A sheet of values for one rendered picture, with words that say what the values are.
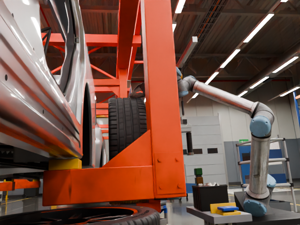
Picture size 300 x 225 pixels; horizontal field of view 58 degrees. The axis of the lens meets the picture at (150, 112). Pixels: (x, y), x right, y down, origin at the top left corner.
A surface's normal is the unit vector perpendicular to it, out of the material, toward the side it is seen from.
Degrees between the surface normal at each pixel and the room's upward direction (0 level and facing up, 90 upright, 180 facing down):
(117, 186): 90
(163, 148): 90
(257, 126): 115
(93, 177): 90
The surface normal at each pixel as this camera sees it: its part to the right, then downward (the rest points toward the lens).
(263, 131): -0.54, 0.27
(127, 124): 0.12, -0.47
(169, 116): 0.14, -0.24
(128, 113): 0.10, -0.67
